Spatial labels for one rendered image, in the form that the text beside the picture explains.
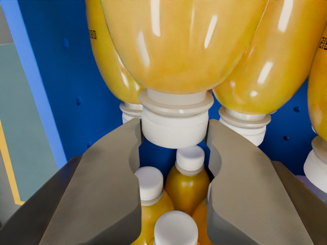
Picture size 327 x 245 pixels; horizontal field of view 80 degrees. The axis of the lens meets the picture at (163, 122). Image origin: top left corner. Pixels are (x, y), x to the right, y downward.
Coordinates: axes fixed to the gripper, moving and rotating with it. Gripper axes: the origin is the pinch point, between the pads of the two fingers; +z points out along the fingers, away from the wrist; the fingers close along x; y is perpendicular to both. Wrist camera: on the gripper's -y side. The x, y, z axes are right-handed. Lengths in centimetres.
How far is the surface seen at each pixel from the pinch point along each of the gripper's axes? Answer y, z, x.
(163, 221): 10.8, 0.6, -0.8
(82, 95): -0.1, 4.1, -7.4
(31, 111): 55, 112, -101
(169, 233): 10.8, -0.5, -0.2
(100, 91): 0.4, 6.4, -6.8
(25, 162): 103, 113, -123
